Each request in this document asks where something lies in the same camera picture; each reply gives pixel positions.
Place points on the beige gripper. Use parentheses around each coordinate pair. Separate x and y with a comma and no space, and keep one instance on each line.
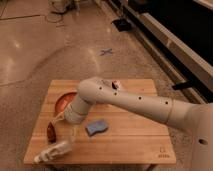
(64,129)

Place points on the clear plastic bottle white cap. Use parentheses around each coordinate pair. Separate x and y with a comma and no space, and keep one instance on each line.
(53,152)

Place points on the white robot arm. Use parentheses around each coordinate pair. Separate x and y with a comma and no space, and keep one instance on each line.
(194,119)

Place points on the small brown sauce bottle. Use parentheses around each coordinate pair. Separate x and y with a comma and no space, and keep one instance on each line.
(51,134)

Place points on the orange plate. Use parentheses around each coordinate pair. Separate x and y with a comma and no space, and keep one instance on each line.
(63,101)

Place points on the blue sponge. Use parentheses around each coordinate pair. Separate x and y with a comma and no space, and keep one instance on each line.
(96,127)

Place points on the blue tape cross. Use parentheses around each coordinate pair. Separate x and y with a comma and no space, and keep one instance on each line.
(106,51)

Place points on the wooden table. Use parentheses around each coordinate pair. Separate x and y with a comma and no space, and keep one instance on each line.
(129,139)

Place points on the black floor mat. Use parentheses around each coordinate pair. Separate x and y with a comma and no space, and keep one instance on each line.
(122,24)

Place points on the white machine base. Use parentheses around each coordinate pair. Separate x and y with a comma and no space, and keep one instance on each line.
(61,6)

